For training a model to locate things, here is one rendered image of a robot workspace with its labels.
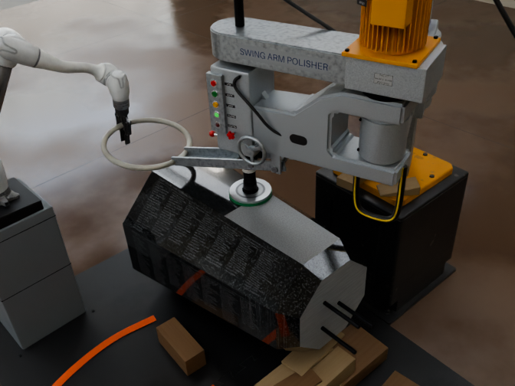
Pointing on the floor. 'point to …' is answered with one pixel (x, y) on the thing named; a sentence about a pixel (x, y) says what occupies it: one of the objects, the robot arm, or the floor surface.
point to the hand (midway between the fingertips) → (125, 137)
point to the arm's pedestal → (36, 277)
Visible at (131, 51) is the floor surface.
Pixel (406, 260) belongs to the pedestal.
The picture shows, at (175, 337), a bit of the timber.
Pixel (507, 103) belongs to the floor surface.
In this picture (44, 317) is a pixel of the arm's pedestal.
